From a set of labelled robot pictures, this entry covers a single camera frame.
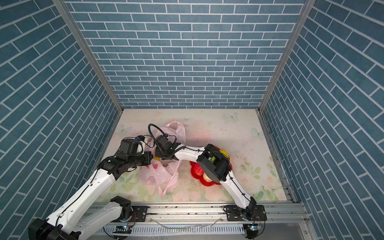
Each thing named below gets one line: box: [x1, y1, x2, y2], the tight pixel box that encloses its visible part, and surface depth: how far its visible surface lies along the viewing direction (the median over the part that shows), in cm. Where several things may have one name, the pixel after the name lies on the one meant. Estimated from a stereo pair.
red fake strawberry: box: [194, 163, 204, 176], surface depth 84 cm
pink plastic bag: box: [138, 121, 186, 198], surface depth 75 cm
